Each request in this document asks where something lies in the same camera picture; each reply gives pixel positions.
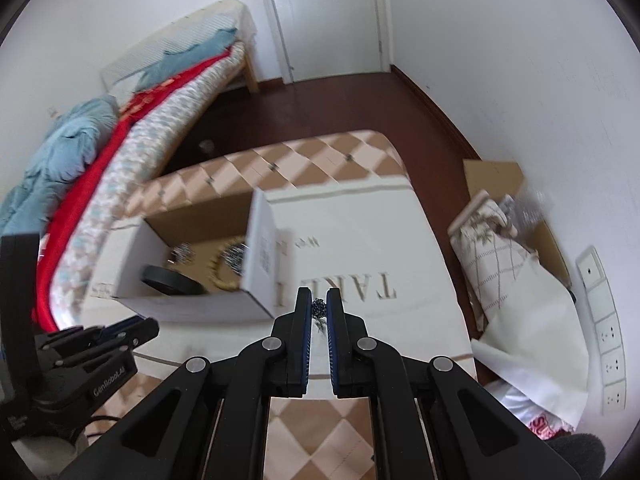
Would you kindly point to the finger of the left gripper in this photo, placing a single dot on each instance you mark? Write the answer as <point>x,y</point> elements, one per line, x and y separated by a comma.
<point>115,330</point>
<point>145,331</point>

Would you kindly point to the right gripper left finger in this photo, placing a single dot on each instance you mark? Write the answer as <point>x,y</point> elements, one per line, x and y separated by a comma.
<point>290,371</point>

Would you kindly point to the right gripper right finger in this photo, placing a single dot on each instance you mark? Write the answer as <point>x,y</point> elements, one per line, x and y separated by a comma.
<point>351,371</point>

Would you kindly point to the black smart watch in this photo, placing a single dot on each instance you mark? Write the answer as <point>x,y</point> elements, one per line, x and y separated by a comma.
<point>170,282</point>

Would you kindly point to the silver chain cluster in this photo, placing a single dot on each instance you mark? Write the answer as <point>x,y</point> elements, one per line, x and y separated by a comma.
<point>181,254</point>

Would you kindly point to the red blanket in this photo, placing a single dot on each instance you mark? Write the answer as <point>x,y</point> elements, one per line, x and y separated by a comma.
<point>150,124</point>

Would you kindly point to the white cardboard box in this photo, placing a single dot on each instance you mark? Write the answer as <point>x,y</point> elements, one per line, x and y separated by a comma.
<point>234,239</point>

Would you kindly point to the checkered beige tablecloth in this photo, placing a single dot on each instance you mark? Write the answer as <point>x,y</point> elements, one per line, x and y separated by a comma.
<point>347,217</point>

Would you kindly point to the white patterned bag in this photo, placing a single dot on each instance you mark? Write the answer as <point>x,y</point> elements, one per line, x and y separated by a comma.
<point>531,335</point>

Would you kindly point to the blue quilt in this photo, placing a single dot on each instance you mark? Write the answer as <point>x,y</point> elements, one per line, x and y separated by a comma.
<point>77,138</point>

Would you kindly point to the bed with checkered sheet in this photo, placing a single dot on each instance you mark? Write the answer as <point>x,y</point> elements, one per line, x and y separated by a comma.
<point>174,37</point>

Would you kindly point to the brown cardboard box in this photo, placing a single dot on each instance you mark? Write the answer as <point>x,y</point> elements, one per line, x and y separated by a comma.
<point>526,208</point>

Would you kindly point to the black fuzzy object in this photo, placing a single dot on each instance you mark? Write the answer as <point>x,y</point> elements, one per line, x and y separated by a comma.
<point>584,452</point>

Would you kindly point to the white door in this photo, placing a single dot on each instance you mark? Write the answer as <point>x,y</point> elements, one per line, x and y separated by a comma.
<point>317,39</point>

